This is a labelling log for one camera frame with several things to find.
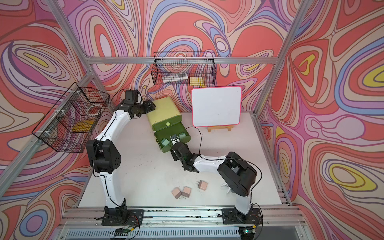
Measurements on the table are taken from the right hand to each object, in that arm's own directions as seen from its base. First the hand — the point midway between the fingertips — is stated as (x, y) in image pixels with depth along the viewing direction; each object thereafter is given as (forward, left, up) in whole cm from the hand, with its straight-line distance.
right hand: (177, 149), depth 91 cm
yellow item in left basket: (0, +43, +25) cm, 50 cm away
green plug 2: (+9, -3, +2) cm, 10 cm away
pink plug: (-24, 0, -6) cm, 25 cm away
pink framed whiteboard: (+27, -27, +10) cm, 40 cm away
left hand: (+23, +16, +15) cm, 32 cm away
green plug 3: (-3, -1, +16) cm, 16 cm away
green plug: (+4, +7, +3) cm, 9 cm away
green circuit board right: (-42, -35, -9) cm, 55 cm away
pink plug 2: (-24, -6, -6) cm, 25 cm away
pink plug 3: (-20, -14, -6) cm, 25 cm away
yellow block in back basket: (+32, -14, +27) cm, 44 cm away
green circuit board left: (-40, +26, -9) cm, 49 cm away
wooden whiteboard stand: (+18, -36, -2) cm, 40 cm away
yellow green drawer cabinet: (+12, +6, +13) cm, 19 cm away
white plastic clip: (-21, -28, -6) cm, 35 cm away
